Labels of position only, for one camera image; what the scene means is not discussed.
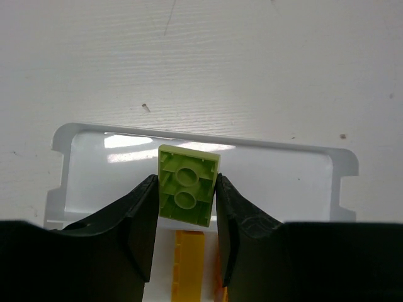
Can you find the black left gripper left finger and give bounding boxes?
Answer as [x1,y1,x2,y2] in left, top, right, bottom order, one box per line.
[1,174,157,301]

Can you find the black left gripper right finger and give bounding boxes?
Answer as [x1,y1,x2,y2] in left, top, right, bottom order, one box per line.
[215,175,402,301]

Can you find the orange tall lego brick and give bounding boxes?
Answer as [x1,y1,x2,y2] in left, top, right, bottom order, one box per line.
[214,277,229,302]

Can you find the yellow orange long lego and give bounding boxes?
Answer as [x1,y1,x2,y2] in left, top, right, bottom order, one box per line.
[171,230,205,302]

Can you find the lime green lego brick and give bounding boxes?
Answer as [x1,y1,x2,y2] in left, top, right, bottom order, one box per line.
[158,145,220,227]

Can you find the white divided sorting tray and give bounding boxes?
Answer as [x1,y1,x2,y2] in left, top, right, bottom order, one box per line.
[43,122,360,302]

